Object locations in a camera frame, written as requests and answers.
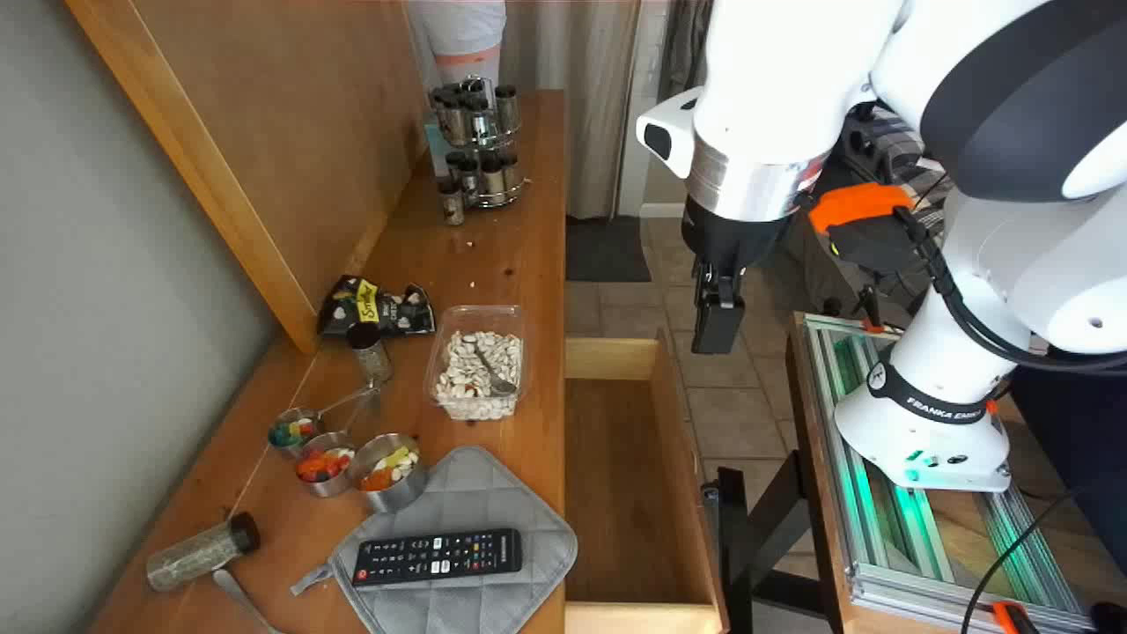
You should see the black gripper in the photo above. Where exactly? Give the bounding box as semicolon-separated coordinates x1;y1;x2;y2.
684;190;788;355

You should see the open wooden drawer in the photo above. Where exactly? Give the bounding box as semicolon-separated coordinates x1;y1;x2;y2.
558;334;726;634

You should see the dark door mat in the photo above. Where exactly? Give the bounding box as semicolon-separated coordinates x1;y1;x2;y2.
563;210;656;286

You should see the black metal stand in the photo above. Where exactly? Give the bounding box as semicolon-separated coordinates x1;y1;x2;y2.
701;449;842;634

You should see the metal spoon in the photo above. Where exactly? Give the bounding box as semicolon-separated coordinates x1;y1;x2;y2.
469;345;522;396

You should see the white pumpkin seeds pile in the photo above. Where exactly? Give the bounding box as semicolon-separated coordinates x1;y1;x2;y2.
433;327;525;423

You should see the beige curtain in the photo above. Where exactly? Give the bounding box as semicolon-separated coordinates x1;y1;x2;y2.
504;0;645;222

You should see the grey quilted pot holder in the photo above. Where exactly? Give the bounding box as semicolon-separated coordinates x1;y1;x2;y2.
289;443;581;634

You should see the grey hanging cloth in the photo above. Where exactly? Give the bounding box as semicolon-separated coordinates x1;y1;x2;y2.
656;0;713;101

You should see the small clear glass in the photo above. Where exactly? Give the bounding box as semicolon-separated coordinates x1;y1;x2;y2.
350;337;399;392

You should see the black yellow toy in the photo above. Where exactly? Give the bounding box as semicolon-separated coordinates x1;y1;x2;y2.
313;272;439;349

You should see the black remote control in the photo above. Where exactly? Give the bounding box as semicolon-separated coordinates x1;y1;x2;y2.
348;524;525;590

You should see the white paper roll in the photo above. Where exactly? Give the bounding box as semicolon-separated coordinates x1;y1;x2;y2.
400;0;511;97

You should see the medium metal measuring cup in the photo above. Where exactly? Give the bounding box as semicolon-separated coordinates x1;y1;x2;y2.
292;428;357;499

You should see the small metal measuring cup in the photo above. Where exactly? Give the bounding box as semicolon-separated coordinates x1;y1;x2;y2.
264;385;379;456

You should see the metal knife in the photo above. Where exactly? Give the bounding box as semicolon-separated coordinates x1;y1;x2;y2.
206;562;281;634

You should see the glass shaker jar black lid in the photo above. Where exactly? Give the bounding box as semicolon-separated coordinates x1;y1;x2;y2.
143;512;264;596

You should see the orange forearm cable clip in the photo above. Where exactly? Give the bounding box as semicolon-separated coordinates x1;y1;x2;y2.
805;180;920;237

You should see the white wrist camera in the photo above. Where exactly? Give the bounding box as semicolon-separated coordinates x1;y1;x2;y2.
633;84;706;183

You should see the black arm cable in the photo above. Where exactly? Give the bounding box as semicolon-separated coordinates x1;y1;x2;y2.
892;199;1127;379

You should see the aluminium base frame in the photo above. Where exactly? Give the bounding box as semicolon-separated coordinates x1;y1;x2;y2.
784;308;1102;634

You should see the black floor cable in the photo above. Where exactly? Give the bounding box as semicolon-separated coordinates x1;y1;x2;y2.
955;490;1071;634

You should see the wooden wall panel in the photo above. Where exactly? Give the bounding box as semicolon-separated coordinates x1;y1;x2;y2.
62;0;429;355

